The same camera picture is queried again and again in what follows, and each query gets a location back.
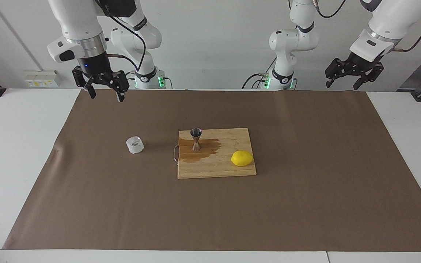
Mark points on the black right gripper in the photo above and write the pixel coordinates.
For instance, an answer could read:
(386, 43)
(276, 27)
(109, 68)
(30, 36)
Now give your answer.
(94, 65)

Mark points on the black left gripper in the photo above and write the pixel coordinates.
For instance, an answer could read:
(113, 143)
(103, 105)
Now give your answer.
(358, 64)

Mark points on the clear faceted glass cup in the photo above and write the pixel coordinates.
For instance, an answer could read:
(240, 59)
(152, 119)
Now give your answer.
(135, 145)

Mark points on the steel double jigger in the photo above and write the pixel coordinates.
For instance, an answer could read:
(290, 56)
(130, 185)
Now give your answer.
(196, 137)

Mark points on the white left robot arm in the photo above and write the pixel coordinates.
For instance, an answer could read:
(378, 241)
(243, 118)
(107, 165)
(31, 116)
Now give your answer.
(389, 25)

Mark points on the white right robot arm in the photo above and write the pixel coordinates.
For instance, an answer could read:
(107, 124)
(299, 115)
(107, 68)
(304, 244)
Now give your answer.
(79, 25)

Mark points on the brown paper table mat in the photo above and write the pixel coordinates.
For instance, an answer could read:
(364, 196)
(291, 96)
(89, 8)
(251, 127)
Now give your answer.
(122, 212)

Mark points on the wooden cutting board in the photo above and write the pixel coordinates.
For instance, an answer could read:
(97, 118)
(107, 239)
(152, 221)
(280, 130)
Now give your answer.
(210, 168)

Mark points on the yellow lemon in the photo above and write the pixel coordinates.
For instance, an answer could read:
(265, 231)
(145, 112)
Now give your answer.
(242, 158)

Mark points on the white wall socket box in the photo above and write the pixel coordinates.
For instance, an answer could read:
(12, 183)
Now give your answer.
(42, 79)

